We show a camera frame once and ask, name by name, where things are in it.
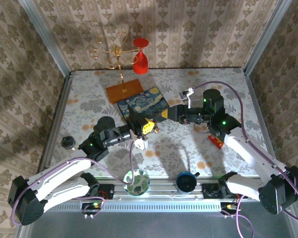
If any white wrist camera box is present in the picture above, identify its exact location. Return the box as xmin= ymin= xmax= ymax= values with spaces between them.
xmin=178 ymin=87 xmax=197 ymax=108
xmin=134 ymin=137 xmax=149 ymax=151

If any green leaf patterned bowl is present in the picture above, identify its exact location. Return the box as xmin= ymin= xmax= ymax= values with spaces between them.
xmin=123 ymin=168 xmax=151 ymax=196

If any dark starry night painted box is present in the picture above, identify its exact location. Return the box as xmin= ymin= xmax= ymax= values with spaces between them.
xmin=117 ymin=86 xmax=170 ymax=124

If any aluminium frame post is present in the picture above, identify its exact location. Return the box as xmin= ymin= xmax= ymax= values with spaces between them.
xmin=17 ymin=0 xmax=74 ymax=77
xmin=242 ymin=0 xmax=293 ymax=75

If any small controller board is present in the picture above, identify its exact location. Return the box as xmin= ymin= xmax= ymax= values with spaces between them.
xmin=80 ymin=202 xmax=105 ymax=220
xmin=220 ymin=202 xmax=241 ymax=219

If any aluminium side rail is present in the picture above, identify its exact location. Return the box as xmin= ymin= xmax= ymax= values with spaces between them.
xmin=36 ymin=71 xmax=74 ymax=179
xmin=243 ymin=69 xmax=284 ymax=180

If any red snack packet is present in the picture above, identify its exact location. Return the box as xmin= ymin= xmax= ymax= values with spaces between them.
xmin=208 ymin=133 xmax=225 ymax=149

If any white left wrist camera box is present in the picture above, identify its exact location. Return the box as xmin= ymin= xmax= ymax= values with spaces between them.
xmin=134 ymin=137 xmax=149 ymax=151

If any gold wire stand wooden base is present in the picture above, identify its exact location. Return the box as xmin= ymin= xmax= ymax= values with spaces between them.
xmin=89 ymin=29 xmax=145 ymax=105

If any grey metal shelf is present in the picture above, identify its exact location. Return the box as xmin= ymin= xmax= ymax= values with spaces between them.
xmin=14 ymin=210 xmax=298 ymax=238

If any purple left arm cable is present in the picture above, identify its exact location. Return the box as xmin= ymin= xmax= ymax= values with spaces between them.
xmin=11 ymin=142 xmax=136 ymax=226

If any red wine glass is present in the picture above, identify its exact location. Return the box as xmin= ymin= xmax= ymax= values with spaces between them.
xmin=132 ymin=38 xmax=149 ymax=75

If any dark blue mug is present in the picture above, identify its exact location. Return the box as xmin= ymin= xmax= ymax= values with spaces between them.
xmin=175 ymin=171 xmax=201 ymax=194

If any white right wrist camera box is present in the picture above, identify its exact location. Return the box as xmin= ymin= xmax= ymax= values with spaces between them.
xmin=178 ymin=87 xmax=197 ymax=108

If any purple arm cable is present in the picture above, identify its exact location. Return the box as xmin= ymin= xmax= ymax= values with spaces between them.
xmin=11 ymin=142 xmax=136 ymax=226
xmin=192 ymin=81 xmax=298 ymax=238

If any perforated metal strip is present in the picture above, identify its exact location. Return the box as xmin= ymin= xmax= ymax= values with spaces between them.
xmin=32 ymin=203 xmax=293 ymax=212

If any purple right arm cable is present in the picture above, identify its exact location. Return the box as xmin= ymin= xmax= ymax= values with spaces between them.
xmin=192 ymin=81 xmax=298 ymax=238

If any small black capped bottle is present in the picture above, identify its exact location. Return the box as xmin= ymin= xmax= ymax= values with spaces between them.
xmin=60 ymin=135 xmax=77 ymax=151

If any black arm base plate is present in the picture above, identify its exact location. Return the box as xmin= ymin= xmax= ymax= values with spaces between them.
xmin=98 ymin=184 xmax=115 ymax=200
xmin=202 ymin=182 xmax=223 ymax=199

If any aluminium front rail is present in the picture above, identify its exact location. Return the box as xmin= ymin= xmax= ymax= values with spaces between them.
xmin=27 ymin=176 xmax=296 ymax=200

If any floral patterned tablecloth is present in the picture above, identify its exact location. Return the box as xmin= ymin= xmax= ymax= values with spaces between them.
xmin=48 ymin=68 xmax=276 ymax=178

